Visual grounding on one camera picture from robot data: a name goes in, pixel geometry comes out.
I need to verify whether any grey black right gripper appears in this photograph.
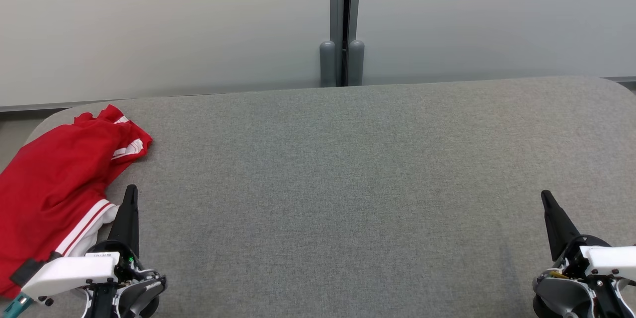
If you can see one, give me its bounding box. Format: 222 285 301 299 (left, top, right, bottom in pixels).
533 190 636 318

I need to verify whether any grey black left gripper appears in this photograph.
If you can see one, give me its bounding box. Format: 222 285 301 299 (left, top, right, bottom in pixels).
82 185 167 318

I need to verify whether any red shirt white collar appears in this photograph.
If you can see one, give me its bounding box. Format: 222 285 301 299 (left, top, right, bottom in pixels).
0 129 121 300

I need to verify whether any left camera cable teal connector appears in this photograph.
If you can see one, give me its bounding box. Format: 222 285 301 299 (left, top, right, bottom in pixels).
4 292 32 318

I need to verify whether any grey cylindrical post foot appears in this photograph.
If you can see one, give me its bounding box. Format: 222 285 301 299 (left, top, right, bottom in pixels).
348 40 365 86
319 41 337 88

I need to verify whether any grey metal partition post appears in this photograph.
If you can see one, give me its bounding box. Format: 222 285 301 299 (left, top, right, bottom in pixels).
329 0 363 87

